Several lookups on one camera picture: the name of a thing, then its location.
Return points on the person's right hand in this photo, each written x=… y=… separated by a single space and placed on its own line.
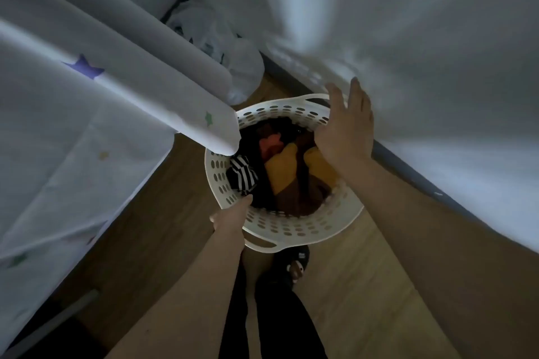
x=345 y=131

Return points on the person's left hand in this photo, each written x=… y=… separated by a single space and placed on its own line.
x=230 y=220

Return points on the person's left thumb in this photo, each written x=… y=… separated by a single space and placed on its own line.
x=242 y=204

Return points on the person's right fingers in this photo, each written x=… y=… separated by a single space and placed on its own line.
x=356 y=96

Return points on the white perforated plastic laundry basket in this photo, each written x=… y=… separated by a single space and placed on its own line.
x=294 y=230

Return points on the person's right forearm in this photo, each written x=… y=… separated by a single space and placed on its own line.
x=438 y=262

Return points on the person's left forearm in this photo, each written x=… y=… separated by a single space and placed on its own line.
x=189 y=304

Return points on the black and white striped garment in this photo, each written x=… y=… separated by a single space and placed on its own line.
x=243 y=175

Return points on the orange garment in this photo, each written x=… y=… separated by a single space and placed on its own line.
x=281 y=171

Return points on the dark brown garment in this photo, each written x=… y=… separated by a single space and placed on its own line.
x=301 y=201

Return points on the red garment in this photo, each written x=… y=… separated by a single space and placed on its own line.
x=269 y=144

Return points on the black slipper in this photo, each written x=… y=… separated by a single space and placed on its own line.
x=290 y=264

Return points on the black trousers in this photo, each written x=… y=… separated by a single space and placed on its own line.
x=282 y=321

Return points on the white plastic bag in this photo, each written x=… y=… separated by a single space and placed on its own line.
x=236 y=60

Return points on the white star-print sheet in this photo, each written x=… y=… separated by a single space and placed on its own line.
x=84 y=119

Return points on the grey metal frame rail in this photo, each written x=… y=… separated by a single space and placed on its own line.
x=54 y=321

